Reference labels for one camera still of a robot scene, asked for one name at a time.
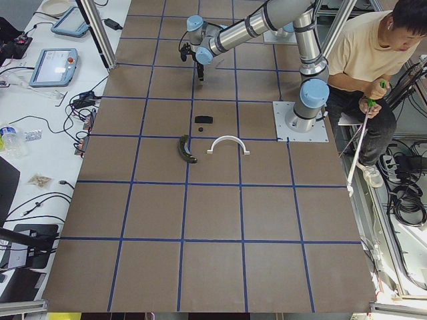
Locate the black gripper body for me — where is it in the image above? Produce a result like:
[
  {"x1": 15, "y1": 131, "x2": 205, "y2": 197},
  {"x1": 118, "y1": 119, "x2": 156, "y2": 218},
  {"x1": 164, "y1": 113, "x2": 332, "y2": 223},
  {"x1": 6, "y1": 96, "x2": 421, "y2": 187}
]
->
[{"x1": 196, "y1": 62, "x2": 204, "y2": 76}]

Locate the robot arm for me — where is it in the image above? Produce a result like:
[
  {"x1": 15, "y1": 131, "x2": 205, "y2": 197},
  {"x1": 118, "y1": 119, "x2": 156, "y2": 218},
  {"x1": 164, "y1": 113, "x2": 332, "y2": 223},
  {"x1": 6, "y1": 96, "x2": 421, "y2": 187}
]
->
[{"x1": 178, "y1": 1, "x2": 330, "y2": 133}]

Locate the black brake pad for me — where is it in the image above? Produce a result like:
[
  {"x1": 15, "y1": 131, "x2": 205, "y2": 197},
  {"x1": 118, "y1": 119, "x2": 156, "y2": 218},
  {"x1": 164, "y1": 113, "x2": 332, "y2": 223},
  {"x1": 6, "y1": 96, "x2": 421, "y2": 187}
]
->
[{"x1": 194, "y1": 115, "x2": 214, "y2": 124}]

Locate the olive brake shoe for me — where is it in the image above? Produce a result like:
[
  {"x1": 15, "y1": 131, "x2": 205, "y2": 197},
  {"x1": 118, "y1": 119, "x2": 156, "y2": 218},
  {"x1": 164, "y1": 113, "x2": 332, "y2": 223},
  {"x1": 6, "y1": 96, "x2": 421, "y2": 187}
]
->
[{"x1": 177, "y1": 135, "x2": 198, "y2": 164}]

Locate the black power adapter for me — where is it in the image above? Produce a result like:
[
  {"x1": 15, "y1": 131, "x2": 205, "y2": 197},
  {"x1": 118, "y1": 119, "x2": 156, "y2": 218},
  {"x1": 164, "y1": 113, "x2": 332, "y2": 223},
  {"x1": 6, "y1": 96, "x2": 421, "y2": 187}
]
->
[{"x1": 103, "y1": 18, "x2": 123, "y2": 30}]

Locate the blue teach pendant far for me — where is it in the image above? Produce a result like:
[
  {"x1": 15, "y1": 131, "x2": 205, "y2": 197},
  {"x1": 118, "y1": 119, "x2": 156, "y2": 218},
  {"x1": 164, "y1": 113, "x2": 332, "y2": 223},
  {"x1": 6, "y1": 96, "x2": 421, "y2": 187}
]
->
[{"x1": 51, "y1": 6, "x2": 88, "y2": 37}]

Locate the blue teach pendant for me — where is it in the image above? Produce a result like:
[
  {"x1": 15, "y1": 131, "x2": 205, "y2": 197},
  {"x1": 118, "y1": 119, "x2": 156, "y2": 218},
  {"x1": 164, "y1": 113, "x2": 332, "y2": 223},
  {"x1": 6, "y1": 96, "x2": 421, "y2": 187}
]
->
[
  {"x1": 51, "y1": 6, "x2": 88, "y2": 37},
  {"x1": 29, "y1": 48, "x2": 79, "y2": 88}
]

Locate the blue teach pendant near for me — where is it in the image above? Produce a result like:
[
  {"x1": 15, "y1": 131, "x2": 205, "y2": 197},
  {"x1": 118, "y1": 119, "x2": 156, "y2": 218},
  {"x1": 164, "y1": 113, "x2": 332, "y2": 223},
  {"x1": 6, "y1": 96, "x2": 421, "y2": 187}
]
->
[{"x1": 29, "y1": 48, "x2": 79, "y2": 88}]

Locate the seated person in beige shirt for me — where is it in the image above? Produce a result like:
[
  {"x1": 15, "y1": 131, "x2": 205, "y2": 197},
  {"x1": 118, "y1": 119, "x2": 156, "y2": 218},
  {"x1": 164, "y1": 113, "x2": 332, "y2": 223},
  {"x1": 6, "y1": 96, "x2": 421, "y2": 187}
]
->
[{"x1": 326, "y1": 0, "x2": 426, "y2": 188}]

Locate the clear plastic water bottle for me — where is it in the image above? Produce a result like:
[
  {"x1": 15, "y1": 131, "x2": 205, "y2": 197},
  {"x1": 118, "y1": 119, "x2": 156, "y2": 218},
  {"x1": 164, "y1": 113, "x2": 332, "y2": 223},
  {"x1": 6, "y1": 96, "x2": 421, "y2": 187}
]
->
[{"x1": 1, "y1": 126, "x2": 27, "y2": 159}]

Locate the black laptop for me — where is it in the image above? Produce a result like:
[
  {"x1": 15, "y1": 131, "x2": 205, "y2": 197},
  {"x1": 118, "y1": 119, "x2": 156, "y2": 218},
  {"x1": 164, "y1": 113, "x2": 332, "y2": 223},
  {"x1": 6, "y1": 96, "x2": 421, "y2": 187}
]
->
[{"x1": 0, "y1": 157, "x2": 20, "y2": 227}]

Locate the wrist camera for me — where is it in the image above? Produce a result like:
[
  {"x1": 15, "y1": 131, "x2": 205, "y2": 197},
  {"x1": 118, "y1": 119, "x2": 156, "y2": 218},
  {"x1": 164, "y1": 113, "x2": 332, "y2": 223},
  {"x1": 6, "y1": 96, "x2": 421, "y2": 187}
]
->
[{"x1": 179, "y1": 43, "x2": 192, "y2": 62}]

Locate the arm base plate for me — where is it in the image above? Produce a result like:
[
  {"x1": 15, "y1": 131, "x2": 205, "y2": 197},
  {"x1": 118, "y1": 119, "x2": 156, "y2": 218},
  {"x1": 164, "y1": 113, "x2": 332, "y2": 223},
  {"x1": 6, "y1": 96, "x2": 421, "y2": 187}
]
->
[
  {"x1": 273, "y1": 101, "x2": 329, "y2": 143},
  {"x1": 263, "y1": 31, "x2": 297, "y2": 45}
]

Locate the white curved plastic bracket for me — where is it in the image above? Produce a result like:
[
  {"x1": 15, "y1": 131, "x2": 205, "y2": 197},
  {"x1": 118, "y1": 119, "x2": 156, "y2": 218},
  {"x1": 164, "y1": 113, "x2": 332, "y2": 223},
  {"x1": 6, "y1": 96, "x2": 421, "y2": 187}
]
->
[{"x1": 206, "y1": 135, "x2": 251, "y2": 155}]

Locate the aluminium frame post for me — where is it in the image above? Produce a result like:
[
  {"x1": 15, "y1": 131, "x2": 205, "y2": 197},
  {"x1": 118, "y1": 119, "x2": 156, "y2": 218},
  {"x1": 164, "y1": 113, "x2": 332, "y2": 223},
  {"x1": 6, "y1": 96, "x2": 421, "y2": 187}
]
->
[{"x1": 75, "y1": 0, "x2": 117, "y2": 70}]

